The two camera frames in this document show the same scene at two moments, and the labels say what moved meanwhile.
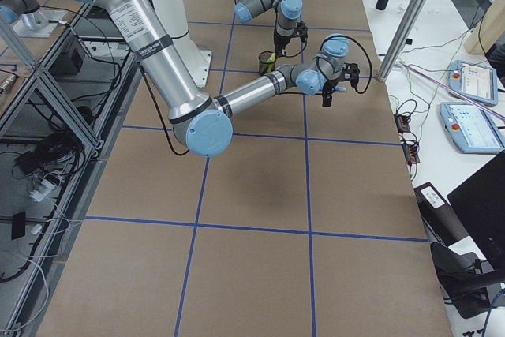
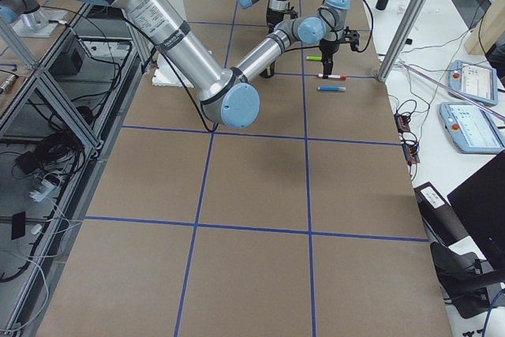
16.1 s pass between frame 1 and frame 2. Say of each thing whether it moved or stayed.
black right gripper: moved
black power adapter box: stayed
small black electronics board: stayed
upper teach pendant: stayed
